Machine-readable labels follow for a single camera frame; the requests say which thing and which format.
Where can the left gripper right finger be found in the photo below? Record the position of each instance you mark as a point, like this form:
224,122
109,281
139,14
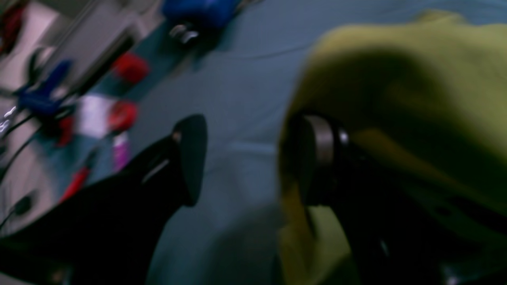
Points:
401,230

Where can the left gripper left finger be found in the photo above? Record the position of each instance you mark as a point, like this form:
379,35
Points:
106,233

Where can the green t-shirt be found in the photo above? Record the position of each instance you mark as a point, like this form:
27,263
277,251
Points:
425,99

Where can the orange screwdriver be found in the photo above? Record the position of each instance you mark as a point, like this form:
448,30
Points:
81,175

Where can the pink glue tube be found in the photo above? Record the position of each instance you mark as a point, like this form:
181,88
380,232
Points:
121,153

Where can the red tape roll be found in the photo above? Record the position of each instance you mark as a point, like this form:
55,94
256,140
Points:
122,116

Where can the white square card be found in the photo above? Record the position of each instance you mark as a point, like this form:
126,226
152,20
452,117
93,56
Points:
91,116

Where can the blue clamp bottom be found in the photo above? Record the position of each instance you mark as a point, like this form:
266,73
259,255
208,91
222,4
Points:
39,100

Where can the red block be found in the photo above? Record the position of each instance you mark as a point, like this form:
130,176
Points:
130,68

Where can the blue tablecloth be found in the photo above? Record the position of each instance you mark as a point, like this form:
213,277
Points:
237,234

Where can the blue plastic device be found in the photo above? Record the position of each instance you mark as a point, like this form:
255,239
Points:
189,19

